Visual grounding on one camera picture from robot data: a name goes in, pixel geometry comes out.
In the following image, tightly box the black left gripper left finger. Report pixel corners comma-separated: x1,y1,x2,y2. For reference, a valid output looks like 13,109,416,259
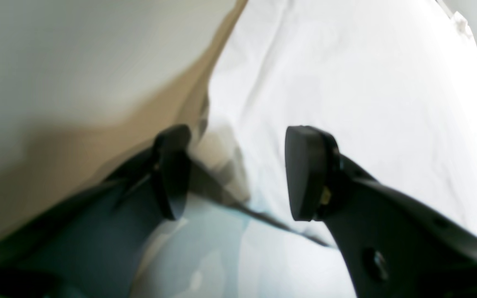
0,125,191,298

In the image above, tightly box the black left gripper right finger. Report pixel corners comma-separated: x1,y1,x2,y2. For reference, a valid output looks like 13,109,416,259
284,126,477,298

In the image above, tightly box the white T-shirt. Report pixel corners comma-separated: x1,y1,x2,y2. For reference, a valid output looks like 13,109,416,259
132,0,477,298

